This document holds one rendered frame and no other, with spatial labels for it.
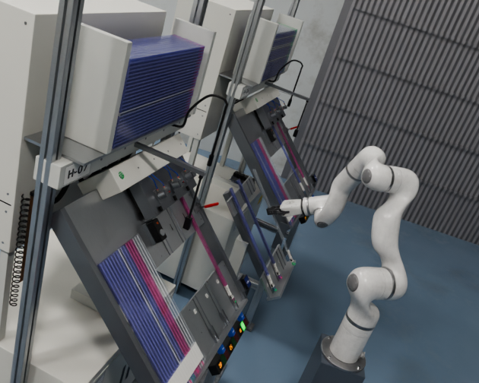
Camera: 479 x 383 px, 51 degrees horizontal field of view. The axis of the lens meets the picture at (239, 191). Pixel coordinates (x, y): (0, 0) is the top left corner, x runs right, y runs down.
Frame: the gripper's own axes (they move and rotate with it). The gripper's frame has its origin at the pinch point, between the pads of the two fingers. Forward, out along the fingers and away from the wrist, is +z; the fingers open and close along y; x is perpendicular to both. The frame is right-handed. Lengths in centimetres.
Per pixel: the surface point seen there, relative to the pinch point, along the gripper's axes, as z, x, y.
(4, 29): 24, -94, 102
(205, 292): 13, 8, 59
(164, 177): 18, -38, 56
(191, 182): 16, -30, 41
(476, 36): -124, -33, -300
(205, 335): 11, 19, 71
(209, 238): 17.1, -3.9, 36.3
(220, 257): 14.4, 4.6, 36.6
